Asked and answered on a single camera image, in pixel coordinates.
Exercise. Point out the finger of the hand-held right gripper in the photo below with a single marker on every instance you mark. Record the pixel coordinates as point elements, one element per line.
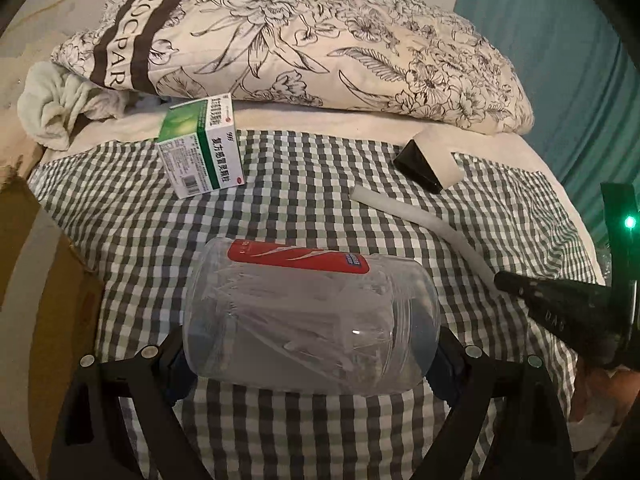
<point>555,310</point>

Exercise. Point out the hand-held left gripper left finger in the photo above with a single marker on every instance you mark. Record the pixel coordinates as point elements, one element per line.
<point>180,372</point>

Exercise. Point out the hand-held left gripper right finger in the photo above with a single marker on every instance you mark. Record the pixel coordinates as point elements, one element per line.
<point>441,380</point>

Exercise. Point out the white foam tube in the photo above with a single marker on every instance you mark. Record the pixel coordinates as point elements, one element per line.
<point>450,225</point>

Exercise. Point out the clear plastic jar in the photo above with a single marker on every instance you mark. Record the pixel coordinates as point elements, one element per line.
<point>310,320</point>

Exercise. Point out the brown cardboard box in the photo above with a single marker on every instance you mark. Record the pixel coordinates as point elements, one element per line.
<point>50,310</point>

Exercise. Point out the person's right hand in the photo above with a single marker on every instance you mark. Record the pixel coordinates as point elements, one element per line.
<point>597,390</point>

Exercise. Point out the teal curtain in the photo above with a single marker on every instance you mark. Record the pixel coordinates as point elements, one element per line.
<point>560,60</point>

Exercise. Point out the black white small box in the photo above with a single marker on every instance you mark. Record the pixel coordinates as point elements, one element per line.
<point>425,160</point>

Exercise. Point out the green white medicine box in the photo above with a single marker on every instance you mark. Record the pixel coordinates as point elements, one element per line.
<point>200,160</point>

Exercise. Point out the green white checked cloth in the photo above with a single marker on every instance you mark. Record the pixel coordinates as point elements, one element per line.
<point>310,200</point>

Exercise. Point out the pale green towel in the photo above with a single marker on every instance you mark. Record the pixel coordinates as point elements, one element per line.
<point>55,105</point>

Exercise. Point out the floral patterned pillow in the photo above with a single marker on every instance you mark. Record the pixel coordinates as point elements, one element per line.
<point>300,40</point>

